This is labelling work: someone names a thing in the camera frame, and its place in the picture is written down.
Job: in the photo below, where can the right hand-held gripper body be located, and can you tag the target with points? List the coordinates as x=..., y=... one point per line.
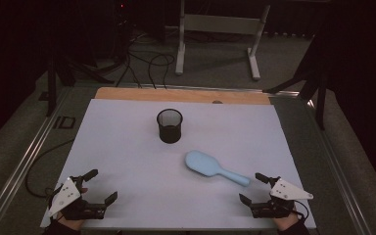
x=289, y=192

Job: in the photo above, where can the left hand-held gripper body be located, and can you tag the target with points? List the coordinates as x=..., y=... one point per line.
x=68, y=193

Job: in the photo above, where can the light blue rice paddle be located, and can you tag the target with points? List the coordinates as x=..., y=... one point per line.
x=203, y=163

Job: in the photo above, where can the black mesh pen cup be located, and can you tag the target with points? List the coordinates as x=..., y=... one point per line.
x=169, y=130

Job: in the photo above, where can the person's right hand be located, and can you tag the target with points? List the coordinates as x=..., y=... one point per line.
x=285, y=222

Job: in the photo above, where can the person's left hand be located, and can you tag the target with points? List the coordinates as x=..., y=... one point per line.
x=70, y=223

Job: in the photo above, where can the white table sheet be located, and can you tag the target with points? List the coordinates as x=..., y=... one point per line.
x=127, y=163

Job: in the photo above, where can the black tripod stand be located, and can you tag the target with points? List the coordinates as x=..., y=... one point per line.
x=321, y=107
x=51, y=91

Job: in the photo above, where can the aluminium floor rail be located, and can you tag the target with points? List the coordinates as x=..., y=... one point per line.
x=26, y=160
x=339, y=182
x=209, y=88

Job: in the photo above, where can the black floor bracket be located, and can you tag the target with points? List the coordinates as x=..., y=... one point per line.
x=66, y=122

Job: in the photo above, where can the white metal stand frame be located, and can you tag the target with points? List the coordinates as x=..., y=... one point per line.
x=222, y=24

